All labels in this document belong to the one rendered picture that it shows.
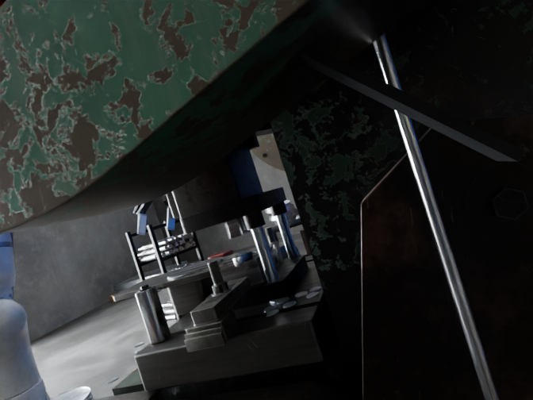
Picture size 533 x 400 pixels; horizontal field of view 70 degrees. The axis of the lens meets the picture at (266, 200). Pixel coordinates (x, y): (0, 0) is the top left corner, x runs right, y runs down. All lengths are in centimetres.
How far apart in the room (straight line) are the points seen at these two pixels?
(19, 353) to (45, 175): 93
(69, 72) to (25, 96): 5
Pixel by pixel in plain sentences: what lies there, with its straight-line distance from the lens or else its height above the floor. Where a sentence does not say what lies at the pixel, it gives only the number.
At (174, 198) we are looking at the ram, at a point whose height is 93.
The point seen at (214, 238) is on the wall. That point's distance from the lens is 822.
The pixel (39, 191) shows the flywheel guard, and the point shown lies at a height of 94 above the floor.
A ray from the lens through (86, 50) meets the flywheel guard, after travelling 33.
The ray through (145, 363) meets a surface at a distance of 67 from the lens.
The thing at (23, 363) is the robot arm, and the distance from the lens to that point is 126.
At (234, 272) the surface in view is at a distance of 71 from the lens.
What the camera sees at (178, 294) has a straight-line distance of 81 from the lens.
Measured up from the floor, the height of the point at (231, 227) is 84.
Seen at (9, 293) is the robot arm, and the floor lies 84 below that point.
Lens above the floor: 88
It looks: 1 degrees down
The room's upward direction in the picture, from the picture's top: 18 degrees counter-clockwise
